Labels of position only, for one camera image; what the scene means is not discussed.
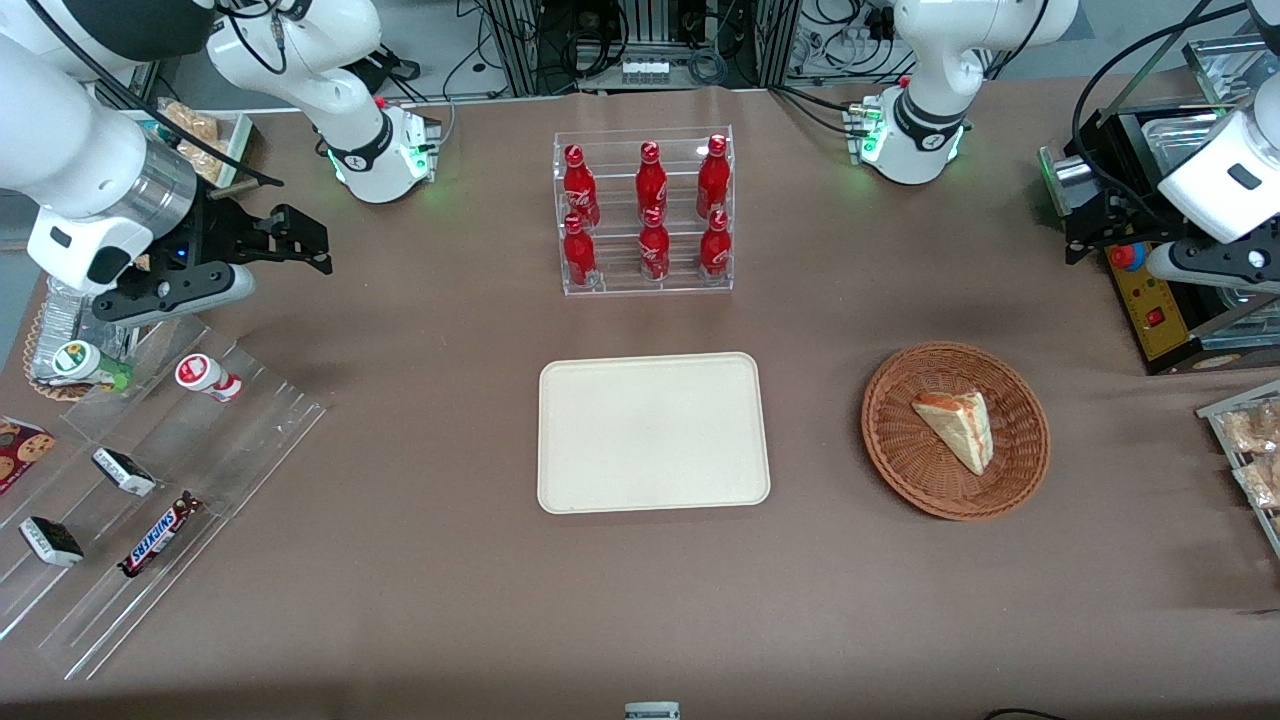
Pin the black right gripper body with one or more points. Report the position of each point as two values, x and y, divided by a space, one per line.
218 233

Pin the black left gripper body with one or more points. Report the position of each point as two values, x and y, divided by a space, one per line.
1128 213

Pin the triangular sandwich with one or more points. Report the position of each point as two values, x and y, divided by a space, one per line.
958 425

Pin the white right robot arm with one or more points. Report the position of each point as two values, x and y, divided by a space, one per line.
60 130

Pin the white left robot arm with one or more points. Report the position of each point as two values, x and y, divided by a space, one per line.
935 70

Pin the white tray with bread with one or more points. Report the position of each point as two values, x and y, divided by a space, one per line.
205 130

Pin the clear metal-framed tray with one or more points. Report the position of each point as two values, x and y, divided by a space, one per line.
1220 62

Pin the grey tray with pastry packs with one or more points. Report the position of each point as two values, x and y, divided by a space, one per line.
1225 425

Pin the brown wicker basket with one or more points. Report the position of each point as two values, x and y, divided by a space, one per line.
900 440

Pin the cream plastic tray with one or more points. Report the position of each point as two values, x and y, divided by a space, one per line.
653 432

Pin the black machine with yellow panel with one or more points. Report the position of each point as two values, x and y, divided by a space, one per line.
1160 320

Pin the red white yogurt bottle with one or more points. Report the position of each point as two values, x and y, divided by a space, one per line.
205 375

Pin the clear plastic water bottle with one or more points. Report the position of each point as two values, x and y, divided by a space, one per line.
65 320

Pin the green white yogurt bottle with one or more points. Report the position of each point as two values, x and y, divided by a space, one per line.
85 362

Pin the clear acrylic stepped display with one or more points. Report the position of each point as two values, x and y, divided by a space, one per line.
200 470

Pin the small wicker coaster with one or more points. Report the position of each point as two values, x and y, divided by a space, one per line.
40 385

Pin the wrapped pastry pack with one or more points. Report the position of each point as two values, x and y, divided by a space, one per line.
1262 482
1255 428

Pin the black white snack bar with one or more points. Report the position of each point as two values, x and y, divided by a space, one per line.
52 540
124 471

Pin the red cola bottle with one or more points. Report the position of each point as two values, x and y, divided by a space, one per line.
579 185
713 178
579 255
714 248
651 180
654 250

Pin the chocolate chip cookie pack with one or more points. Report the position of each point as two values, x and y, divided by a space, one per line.
22 450

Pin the snickers chocolate bar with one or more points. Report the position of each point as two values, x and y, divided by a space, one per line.
160 535

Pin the clear acrylic bottle rack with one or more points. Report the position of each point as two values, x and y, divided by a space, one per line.
620 275

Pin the white power strip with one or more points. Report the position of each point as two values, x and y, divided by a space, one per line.
645 72

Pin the aluminium equipment rack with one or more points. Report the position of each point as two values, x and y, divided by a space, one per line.
640 35

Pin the small grey white device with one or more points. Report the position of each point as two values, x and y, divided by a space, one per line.
652 711

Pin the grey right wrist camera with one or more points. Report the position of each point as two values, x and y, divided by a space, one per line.
175 292

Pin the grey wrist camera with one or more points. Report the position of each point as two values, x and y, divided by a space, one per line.
175 292
1210 262

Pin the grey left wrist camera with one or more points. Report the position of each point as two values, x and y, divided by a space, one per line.
1210 262

